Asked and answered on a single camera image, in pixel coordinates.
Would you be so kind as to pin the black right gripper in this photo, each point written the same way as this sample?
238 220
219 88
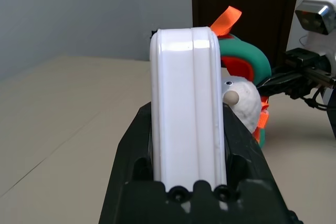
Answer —
307 64

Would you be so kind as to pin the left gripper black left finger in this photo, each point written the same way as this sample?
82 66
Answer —
131 150

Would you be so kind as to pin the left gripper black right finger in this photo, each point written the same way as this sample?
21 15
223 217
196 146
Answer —
244 150

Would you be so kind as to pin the teal and orange backpack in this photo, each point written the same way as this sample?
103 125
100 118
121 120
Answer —
252 58

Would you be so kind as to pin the white plastic pencil case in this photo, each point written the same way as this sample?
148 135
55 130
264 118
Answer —
183 103

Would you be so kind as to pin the grey white plush toy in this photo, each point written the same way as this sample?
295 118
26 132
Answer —
246 98

